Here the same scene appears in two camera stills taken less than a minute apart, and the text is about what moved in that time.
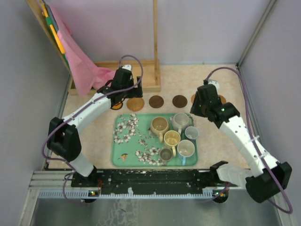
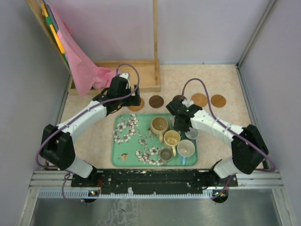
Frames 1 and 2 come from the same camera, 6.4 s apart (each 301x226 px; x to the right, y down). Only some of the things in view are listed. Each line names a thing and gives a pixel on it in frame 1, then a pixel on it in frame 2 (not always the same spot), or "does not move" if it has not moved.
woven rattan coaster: (135, 104) does not move
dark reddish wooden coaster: (156, 101) does not move
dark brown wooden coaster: (179, 101) does not move
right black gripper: (194, 109) to (179, 128)
